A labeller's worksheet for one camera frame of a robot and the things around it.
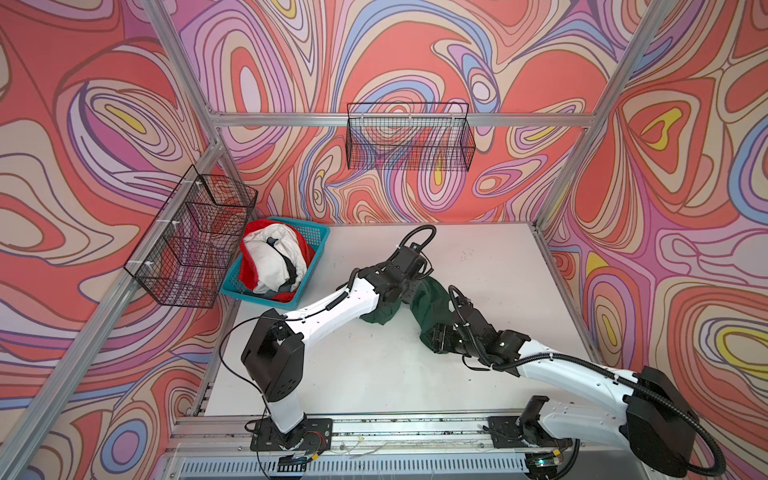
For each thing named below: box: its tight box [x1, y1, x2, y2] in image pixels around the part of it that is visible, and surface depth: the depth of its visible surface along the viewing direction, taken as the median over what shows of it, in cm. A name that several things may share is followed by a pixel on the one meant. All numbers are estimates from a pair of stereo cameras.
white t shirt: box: [244, 223, 307, 295], surface depth 95 cm
